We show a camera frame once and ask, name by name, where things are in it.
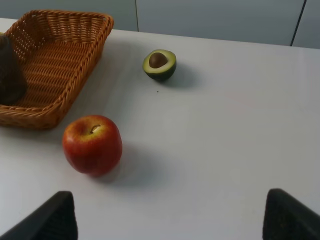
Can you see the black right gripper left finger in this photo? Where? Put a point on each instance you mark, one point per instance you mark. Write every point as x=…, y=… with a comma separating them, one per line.
x=55, y=219

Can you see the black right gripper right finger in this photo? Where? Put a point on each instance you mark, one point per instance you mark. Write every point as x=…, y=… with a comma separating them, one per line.
x=286, y=218

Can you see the grey translucent plastic cup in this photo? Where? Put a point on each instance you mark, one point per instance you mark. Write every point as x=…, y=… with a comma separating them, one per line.
x=13, y=84

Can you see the orange wicker basket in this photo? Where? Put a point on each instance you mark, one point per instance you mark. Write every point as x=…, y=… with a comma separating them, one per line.
x=57, y=50

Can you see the red apple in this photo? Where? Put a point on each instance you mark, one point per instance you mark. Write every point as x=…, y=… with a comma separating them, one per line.
x=92, y=145

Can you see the halved avocado with pit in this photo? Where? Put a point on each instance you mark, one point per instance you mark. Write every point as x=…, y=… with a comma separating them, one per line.
x=160, y=64

